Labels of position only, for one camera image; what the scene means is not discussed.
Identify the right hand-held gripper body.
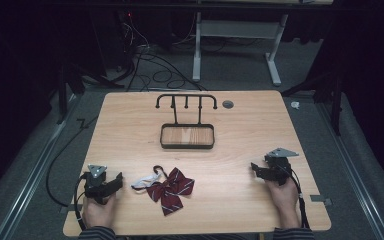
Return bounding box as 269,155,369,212
264,147,300,187

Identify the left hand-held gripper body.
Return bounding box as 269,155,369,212
82,163,115,205

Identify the maroon striped bow tie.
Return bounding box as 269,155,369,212
130,164,196,217

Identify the black metal hook rack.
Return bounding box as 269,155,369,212
155,93,219,150

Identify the person's left hand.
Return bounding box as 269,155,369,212
81,193,118,232

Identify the person's right hand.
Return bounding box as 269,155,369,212
267,177,302,230

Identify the grey tape patch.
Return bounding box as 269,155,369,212
309,194,333,207

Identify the black tripod stand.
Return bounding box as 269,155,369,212
280,66,345,137
48,61,126,126

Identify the left hand-held gripper black cable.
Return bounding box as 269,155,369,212
73,172,89,232

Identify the hand-held gripper black cable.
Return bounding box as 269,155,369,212
288,166,312,230
73,172,89,232

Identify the long black floor cable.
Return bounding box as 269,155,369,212
45,114,99,208

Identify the right hand-held gripper black cable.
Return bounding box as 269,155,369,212
288,166,312,230

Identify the grey metal floor rail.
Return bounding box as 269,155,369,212
314,99,384,240
0,93,83,240

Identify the tangle of black floor cables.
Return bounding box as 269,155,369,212
114,13,209,93

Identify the white metal desk frame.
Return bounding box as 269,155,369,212
192,11,290,87

